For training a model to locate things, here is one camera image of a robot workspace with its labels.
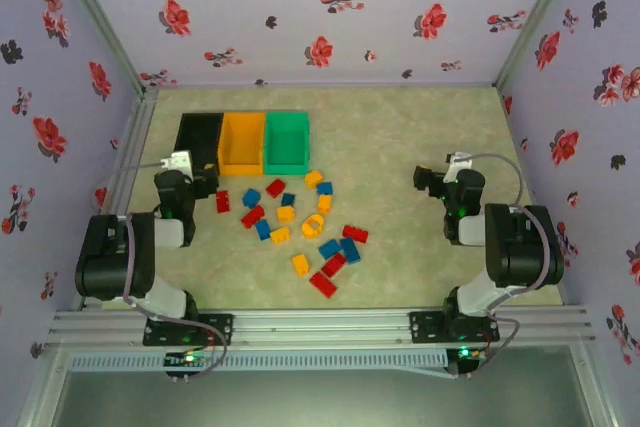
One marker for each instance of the red lego brick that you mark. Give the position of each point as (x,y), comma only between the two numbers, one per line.
(275,188)
(223,201)
(323,284)
(253,216)
(334,264)
(355,234)

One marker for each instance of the small dark blue lego brick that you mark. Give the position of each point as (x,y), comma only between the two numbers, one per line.
(288,199)

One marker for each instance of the orange-yellow lego brick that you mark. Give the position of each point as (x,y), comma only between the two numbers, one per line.
(313,178)

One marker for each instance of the yellow round lego piece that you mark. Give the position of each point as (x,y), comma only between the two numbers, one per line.
(307,229)

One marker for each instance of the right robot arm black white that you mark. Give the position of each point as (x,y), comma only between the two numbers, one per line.
(520,252)

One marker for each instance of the orange plastic bin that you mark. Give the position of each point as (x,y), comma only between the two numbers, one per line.
(242,168)

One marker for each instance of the black plastic bin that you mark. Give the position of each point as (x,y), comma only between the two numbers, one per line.
(200,137)

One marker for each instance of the green plastic bin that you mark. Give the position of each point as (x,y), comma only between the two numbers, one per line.
(285,167)

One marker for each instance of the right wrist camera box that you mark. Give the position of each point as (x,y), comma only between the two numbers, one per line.
(459,161)

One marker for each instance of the aluminium side rail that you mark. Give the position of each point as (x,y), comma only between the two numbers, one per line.
(137,132)

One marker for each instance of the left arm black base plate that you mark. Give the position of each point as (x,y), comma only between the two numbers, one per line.
(155,334)

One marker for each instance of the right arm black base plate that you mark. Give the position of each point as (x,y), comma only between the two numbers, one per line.
(425,327)

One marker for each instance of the aluminium mounting rail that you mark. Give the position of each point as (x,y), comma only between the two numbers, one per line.
(325,327)

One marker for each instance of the aluminium corner post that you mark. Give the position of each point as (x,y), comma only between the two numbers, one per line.
(100,17)
(540,12)

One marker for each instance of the aluminium frame leg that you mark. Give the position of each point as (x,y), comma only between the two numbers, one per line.
(595,387)
(45,387)

